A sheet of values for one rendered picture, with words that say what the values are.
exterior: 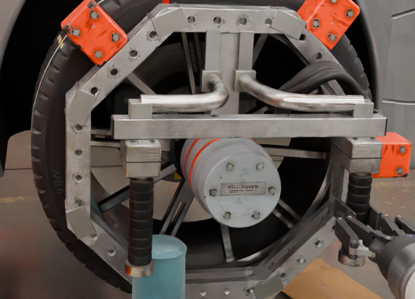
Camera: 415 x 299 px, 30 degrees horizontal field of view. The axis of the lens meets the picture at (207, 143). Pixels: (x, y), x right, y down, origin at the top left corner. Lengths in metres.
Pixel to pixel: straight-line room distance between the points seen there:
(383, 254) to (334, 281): 1.87
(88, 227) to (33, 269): 1.60
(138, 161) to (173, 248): 0.23
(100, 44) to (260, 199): 0.36
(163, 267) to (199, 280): 0.19
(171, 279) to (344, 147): 0.35
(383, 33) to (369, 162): 0.54
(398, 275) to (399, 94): 0.77
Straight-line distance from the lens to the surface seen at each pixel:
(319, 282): 2.91
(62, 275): 2.90
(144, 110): 1.12
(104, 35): 1.28
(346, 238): 1.13
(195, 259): 1.55
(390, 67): 1.71
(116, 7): 1.36
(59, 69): 1.37
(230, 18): 1.31
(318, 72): 1.26
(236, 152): 1.21
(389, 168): 1.48
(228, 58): 1.33
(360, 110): 1.21
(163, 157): 1.72
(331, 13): 1.36
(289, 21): 1.34
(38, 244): 3.16
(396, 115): 1.74
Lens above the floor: 1.26
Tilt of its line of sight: 16 degrees down
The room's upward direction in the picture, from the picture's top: 3 degrees clockwise
